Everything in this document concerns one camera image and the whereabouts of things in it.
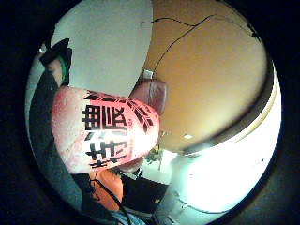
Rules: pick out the brown leather chair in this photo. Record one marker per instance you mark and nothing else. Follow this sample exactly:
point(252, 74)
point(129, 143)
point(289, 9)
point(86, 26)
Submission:
point(151, 93)

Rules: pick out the green potted plant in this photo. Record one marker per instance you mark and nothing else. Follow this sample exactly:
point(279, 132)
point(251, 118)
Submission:
point(154, 155)

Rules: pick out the red packet with black print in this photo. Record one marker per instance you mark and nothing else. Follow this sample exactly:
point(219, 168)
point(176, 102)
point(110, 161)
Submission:
point(106, 131)

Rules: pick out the white plug adapter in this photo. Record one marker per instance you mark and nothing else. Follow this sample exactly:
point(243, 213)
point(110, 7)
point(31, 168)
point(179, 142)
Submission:
point(147, 74)

